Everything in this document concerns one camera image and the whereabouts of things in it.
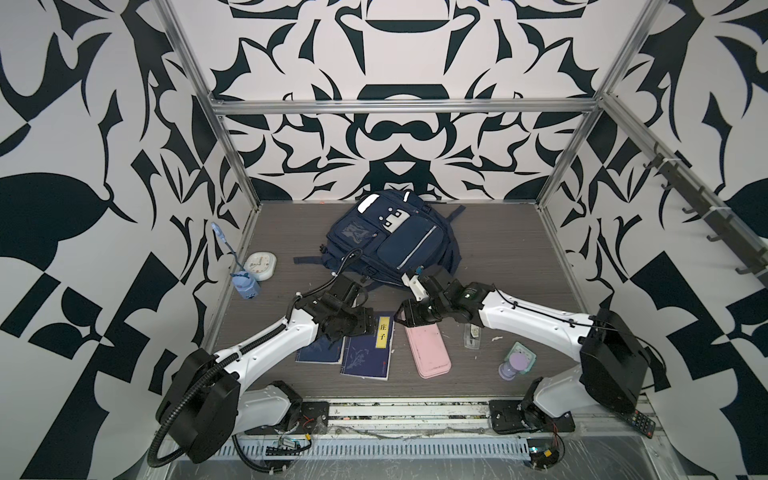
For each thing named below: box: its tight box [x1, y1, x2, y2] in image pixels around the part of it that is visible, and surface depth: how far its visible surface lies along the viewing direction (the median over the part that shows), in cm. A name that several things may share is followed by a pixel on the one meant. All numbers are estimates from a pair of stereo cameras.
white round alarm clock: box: [244, 251, 277, 281], surface depth 101 cm
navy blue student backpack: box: [293, 189, 467, 292], surface depth 105 cm
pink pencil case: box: [404, 323, 452, 379], surface depth 85 cm
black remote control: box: [620, 409, 656, 439], surface depth 74 cm
